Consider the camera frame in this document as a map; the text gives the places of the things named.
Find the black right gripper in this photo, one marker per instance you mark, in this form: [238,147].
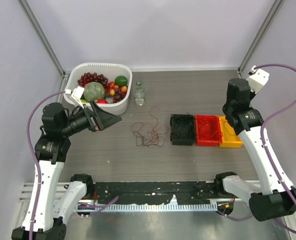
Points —
[252,94]

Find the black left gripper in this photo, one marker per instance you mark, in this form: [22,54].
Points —
[103,119]

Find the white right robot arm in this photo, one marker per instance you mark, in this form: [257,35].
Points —
[276,196]

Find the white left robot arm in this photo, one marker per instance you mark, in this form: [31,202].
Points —
[45,219]

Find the red apple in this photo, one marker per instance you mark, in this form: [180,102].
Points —
[102,101]

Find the green melon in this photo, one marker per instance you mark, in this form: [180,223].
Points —
[94,91]

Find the peach fruit cluster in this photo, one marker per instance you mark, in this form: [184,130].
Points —
[115,90]

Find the green lime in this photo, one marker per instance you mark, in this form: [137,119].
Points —
[121,81]

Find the clear glass bottle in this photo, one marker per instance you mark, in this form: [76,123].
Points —
[139,94]

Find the orange plastic bin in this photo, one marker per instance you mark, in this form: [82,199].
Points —
[229,137]

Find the red grape bunch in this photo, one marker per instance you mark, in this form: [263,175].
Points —
[88,77]

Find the red plastic bin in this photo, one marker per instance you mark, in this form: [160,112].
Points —
[208,131]

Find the white plastic basket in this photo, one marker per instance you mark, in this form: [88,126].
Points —
[116,105]

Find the black plastic bin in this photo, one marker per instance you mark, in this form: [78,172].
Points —
[183,129]

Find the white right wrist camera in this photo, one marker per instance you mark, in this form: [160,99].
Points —
[257,79]

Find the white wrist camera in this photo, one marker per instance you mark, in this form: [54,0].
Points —
[74,96]
[257,79]

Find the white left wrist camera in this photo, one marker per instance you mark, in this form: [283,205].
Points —
[74,96]

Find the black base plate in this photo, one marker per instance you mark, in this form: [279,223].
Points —
[157,193]

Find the white slotted cable duct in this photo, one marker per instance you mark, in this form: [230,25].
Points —
[170,207]

